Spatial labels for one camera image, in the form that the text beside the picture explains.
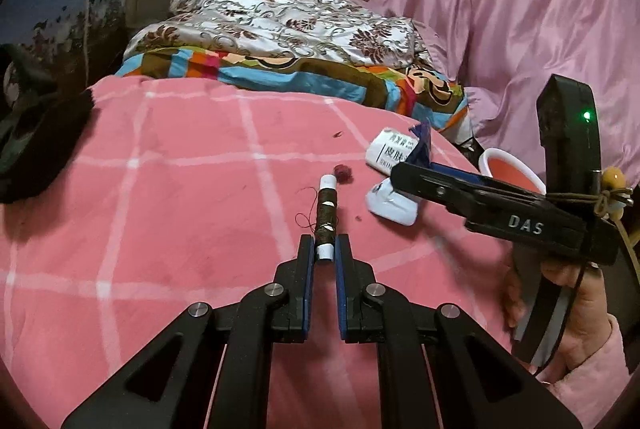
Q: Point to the brown thread spool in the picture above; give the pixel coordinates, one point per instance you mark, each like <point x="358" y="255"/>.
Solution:
<point x="326" y="209"/>

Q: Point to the dark red lint ball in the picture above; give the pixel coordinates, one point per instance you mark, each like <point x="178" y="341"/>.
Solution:
<point x="343" y="173"/>

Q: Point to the pink curtain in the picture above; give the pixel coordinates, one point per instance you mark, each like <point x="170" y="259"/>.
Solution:
<point x="500" y="9"/>

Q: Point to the colourful cartoon bed sheet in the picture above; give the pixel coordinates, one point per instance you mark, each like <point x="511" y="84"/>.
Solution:
<point x="350" y="81"/>

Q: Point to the pink plaid blanket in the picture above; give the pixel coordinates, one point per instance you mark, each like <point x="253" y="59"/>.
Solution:
<point x="175" y="209"/>

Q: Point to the dark cloth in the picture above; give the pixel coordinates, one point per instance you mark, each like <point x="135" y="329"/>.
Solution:
<point x="45" y="144"/>

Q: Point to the blue wrapper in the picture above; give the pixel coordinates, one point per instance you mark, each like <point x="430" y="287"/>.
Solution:
<point x="422" y="144"/>

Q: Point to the orange bin with white rim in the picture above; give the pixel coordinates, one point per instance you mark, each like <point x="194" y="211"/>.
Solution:
<point x="505" y="169"/>

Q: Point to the floral satin quilt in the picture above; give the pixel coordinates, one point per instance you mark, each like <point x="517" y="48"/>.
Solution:
<point x="280" y="14"/>

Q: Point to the white crumpled packet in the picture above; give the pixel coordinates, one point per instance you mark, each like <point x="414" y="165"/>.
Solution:
<point x="390" y="206"/>
<point x="387" y="151"/>

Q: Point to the person's right forearm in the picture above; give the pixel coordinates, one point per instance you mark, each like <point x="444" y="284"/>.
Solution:
<point x="595" y="389"/>

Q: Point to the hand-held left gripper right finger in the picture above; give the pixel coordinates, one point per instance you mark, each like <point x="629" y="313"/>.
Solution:
<point x="342" y="269"/>

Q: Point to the person's right hand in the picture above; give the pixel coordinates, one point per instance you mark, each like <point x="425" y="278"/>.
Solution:
<point x="585" y="309"/>

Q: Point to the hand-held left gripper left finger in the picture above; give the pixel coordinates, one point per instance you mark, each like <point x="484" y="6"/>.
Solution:
<point x="305" y="269"/>

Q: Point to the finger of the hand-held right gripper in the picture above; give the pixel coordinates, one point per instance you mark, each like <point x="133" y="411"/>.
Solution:
<point x="487" y="180"/>
<point x="440" y="191"/>

